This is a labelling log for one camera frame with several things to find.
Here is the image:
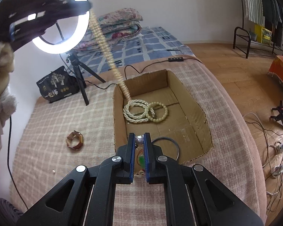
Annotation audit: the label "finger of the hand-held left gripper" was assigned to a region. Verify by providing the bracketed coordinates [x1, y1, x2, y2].
[54, 0, 93, 13]

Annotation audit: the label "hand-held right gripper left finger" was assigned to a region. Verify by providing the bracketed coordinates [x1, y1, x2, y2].
[15, 132, 136, 226]

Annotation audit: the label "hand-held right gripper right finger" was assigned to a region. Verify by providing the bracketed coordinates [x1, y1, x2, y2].
[143, 132, 266, 226]

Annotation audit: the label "red cord green pendant necklace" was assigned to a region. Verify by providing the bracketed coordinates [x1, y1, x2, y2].
[136, 146, 148, 171]

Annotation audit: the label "black ring bangle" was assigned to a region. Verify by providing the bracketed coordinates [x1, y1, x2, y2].
[152, 137, 180, 163]

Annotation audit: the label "cardboard box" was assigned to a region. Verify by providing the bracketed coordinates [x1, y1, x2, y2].
[112, 69, 214, 175]

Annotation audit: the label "cream bead bracelet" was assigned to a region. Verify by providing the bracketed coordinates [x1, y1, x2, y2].
[145, 102, 168, 122]

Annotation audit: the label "long cream bead string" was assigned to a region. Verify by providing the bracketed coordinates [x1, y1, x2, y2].
[88, 9, 134, 104]

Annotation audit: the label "person's left forearm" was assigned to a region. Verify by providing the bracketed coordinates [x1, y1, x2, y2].
[0, 41, 17, 167]

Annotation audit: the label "red floral folded quilt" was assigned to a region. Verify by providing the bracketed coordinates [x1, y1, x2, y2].
[74, 24, 142, 52]

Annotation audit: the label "brown wrist watch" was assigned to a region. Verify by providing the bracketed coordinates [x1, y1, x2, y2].
[66, 131, 85, 150]

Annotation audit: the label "plaid blanket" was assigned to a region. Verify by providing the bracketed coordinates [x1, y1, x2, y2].
[9, 59, 267, 226]

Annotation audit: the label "black printed bag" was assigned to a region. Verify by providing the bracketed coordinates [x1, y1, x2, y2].
[36, 66, 81, 103]

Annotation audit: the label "blue patterned bed sheet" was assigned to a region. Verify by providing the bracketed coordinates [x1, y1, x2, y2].
[61, 26, 195, 76]

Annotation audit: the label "dark ribbed cloth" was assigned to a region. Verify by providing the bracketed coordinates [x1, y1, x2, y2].
[0, 198, 23, 219]

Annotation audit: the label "small black floor tripod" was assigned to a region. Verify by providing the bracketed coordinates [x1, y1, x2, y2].
[270, 100, 283, 129]

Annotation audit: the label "black clothes rack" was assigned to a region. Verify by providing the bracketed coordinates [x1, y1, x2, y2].
[233, 0, 283, 59]

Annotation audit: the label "orange cloth covered table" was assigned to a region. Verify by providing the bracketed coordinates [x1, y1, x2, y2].
[268, 55, 283, 95]

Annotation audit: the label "yellow box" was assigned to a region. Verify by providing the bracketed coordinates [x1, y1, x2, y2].
[254, 24, 272, 46]

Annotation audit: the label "striped towel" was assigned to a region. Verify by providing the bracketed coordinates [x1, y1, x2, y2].
[241, 0, 266, 26]

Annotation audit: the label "dark hanging clothes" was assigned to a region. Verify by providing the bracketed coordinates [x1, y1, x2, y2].
[258, 0, 283, 47]

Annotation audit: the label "white ring light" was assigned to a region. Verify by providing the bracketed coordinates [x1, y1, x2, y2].
[32, 0, 90, 54]

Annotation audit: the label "black cable with inline switch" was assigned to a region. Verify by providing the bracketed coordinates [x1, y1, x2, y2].
[85, 56, 203, 90]

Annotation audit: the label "thin black cable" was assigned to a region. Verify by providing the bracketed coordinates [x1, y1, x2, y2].
[7, 113, 29, 210]

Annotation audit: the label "floor cables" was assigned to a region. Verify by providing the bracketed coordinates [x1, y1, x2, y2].
[243, 112, 283, 215]

